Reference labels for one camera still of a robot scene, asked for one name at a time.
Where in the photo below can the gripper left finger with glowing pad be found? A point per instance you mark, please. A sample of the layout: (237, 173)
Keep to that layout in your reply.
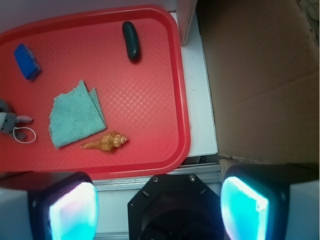
(48, 206)

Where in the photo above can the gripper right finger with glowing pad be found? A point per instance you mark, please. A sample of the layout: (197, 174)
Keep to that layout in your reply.
(271, 201)

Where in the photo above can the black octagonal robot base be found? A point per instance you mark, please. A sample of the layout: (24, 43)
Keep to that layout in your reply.
(175, 207)

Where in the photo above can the blue sponge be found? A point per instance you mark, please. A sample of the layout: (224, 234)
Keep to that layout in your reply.
(26, 62)

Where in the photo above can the grey plush toy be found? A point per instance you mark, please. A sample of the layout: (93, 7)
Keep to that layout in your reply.
(9, 124)

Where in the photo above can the orange conch shell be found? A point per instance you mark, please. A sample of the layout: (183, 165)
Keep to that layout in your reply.
(107, 143)

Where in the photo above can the teal microfibre cloth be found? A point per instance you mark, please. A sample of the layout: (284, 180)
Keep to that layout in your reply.
(75, 116)

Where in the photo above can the red plastic tray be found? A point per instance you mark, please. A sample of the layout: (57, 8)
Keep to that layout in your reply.
(144, 100)

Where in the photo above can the brown cardboard box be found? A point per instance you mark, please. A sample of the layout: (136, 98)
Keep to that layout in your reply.
(262, 61)

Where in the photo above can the dark green oblong stone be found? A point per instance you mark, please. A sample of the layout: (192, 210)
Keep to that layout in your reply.
(131, 40)

